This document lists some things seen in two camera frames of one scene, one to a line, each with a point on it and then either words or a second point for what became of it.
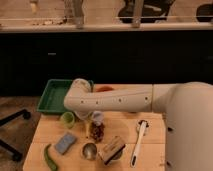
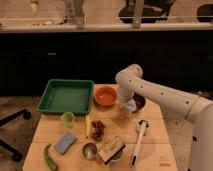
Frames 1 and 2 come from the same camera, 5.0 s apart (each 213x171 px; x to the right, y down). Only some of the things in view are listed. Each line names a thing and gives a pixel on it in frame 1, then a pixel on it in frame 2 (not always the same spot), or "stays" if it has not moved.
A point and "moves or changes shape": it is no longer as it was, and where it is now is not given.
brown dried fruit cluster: x=97 y=131 stays
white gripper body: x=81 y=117 to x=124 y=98
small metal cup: x=89 y=151 stays
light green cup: x=67 y=119 stays
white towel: x=97 y=117 moves or changes shape
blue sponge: x=65 y=143 stays
